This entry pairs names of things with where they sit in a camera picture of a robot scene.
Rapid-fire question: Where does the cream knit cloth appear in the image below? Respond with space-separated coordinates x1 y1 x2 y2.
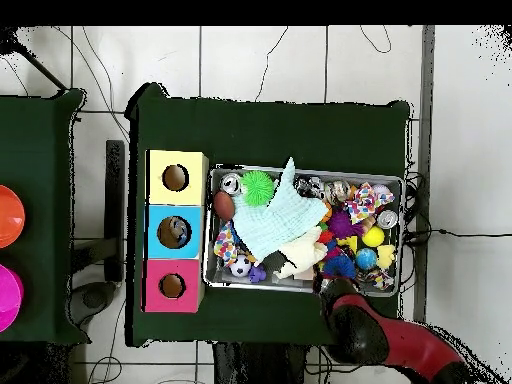
273 225 329 281

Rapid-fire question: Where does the blue spiky rubber ball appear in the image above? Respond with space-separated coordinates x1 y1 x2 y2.
322 255 357 280

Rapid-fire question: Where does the wooden box with three holes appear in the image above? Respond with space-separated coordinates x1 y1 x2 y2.
141 149 210 314

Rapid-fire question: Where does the shallow clear mesh bin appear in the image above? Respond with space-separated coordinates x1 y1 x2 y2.
202 162 406 299

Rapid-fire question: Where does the mint green knit cloth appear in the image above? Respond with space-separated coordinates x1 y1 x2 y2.
231 156 330 265

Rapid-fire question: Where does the green spiky rubber ball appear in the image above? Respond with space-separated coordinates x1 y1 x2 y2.
239 170 277 207

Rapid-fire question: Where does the small brown football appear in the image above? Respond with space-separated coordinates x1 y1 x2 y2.
211 190 236 222

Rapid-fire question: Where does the plain silver can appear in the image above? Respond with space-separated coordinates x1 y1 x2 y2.
219 172 242 196

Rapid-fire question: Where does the colourful dotted cloth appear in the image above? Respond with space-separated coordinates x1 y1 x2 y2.
212 222 241 267

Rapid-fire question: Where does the small black white soccer ball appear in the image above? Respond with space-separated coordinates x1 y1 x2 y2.
228 254 253 278

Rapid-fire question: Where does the black printed can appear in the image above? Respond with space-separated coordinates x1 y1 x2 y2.
293 175 325 199

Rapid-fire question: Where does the dark green tablecloth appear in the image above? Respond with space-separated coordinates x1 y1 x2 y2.
0 88 90 345
124 81 412 348

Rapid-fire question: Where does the globe print ball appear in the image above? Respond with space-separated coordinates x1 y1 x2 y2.
354 247 378 271

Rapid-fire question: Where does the black upright panel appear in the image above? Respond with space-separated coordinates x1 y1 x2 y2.
104 139 126 283

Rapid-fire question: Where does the orange bowl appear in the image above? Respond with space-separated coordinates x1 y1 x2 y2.
0 184 27 249

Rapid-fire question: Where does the pink bowl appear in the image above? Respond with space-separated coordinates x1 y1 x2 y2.
0 263 25 333

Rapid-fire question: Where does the black tripod pole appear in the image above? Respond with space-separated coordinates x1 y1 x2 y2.
0 26 68 92

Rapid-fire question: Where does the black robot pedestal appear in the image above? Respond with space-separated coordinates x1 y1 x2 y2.
211 341 311 384

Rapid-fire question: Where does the black floor power cable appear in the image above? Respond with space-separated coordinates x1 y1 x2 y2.
429 228 512 239

